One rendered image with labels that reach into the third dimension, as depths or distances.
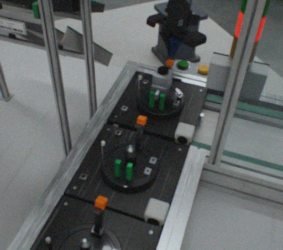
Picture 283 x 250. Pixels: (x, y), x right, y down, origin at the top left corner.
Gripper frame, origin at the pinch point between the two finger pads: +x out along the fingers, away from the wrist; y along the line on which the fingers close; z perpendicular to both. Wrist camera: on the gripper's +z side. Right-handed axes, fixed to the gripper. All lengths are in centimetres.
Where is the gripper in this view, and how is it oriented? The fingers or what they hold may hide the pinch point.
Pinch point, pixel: (173, 46)
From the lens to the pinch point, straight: 108.6
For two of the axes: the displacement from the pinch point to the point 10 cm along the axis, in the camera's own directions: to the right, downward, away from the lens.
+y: -6.7, -4.8, 5.6
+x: -0.8, 8.0, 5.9
